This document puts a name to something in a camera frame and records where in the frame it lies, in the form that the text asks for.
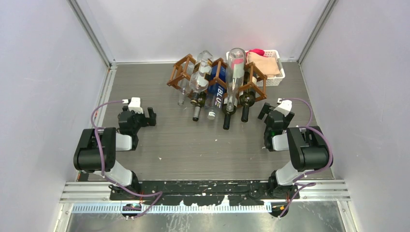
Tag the white plastic basket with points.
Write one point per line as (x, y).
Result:
(274, 79)

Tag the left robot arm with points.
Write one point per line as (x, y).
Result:
(96, 151)

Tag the round clear bottle pink label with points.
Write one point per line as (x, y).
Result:
(234, 75)

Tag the green bottle silver cap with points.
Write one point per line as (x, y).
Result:
(198, 100)

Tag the aluminium frame rail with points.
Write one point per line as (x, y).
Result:
(93, 197)

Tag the slim clear glass bottle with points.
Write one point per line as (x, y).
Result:
(184, 85)

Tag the blue Dash Blue bottle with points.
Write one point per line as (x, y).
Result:
(214, 97)

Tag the pink cloth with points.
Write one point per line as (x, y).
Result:
(259, 52)

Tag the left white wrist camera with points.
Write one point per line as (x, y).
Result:
(134, 104)

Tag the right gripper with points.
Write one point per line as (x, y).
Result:
(287, 119)

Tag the square clear liquor bottle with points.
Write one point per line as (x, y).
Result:
(202, 70)

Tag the beige cloth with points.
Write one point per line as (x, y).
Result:
(267, 65)

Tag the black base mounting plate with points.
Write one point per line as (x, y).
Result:
(206, 192)

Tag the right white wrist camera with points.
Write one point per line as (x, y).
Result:
(285, 107)

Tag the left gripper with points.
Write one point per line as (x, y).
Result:
(147, 121)

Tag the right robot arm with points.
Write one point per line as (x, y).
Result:
(309, 152)

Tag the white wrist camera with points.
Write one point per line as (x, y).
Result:
(134, 104)
(285, 107)

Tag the brown wooden wine rack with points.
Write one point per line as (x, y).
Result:
(257, 80)

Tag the green labelled bottle black cap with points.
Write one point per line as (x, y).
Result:
(246, 100)

